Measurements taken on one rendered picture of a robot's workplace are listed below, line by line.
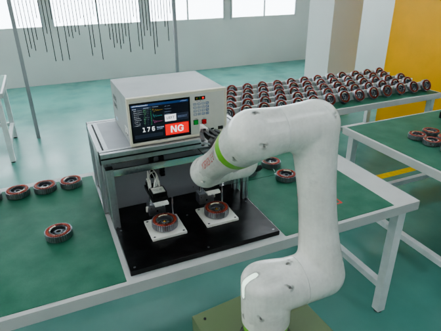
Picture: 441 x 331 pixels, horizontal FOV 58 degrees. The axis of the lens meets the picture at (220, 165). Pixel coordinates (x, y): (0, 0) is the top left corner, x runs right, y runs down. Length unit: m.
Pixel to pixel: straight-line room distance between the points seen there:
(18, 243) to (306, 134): 1.35
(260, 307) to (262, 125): 0.45
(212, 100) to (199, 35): 6.71
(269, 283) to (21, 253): 1.13
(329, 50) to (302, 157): 4.47
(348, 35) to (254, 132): 4.74
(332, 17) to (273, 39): 3.97
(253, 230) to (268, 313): 0.73
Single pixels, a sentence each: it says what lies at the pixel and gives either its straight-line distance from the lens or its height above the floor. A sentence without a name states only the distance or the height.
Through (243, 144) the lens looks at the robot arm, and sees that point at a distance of 0.86.
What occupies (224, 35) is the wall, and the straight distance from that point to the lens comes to 8.64.
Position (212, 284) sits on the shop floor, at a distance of 2.62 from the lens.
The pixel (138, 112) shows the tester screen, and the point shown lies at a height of 1.26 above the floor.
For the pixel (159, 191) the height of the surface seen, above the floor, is 0.92.
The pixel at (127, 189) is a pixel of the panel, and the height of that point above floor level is 0.86.
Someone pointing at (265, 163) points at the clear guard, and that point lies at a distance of 1.66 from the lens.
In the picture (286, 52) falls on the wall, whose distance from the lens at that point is 9.43.
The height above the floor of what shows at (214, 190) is 0.88.
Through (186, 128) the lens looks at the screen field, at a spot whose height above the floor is 1.16.
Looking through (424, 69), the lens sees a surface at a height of 0.80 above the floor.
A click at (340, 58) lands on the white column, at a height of 0.79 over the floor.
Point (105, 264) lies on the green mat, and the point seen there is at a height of 0.75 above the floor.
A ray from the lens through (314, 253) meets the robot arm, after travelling 1.06.
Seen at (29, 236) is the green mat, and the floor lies 0.75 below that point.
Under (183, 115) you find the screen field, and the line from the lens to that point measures 1.71.
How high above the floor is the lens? 1.75
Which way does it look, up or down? 25 degrees down
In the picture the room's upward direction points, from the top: 1 degrees counter-clockwise
